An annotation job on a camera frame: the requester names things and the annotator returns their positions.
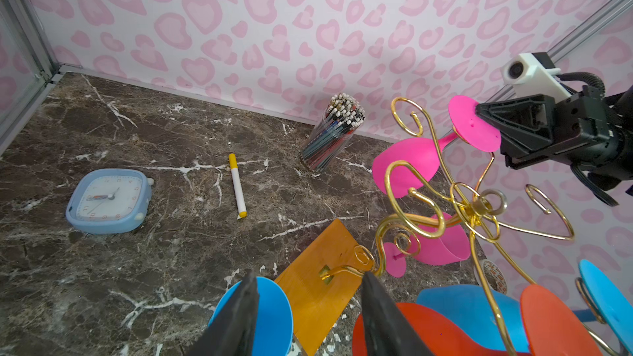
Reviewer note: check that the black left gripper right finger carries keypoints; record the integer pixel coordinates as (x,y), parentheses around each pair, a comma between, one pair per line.
(386,330)

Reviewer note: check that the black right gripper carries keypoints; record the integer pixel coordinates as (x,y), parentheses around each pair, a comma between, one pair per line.
(592,132)

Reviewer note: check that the pink wine glass back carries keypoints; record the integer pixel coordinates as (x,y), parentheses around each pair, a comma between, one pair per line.
(424,153)

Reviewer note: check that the red wine glass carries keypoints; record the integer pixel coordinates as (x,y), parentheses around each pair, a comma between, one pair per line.
(457,320)

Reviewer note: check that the orange wooden rack base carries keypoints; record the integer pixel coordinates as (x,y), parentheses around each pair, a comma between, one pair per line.
(317,287)

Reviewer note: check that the gold wire glass rack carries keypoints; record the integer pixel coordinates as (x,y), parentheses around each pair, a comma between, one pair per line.
(442,202)

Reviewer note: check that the light blue alarm clock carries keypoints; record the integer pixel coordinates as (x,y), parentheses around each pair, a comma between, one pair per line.
(110,201)

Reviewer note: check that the pink wine glass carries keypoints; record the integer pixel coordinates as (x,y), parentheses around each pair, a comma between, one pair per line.
(452,247)
(424,153)

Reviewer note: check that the white yellow marker pen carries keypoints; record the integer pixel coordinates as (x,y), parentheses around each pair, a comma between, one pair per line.
(237,186)

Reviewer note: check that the clear cup of pencils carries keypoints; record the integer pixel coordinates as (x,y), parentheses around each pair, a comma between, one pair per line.
(342,117)

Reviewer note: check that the roll of tape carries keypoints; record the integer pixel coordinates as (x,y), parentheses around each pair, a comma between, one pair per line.
(494,276)

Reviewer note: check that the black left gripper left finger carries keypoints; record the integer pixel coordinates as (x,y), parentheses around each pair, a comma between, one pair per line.
(233,329)

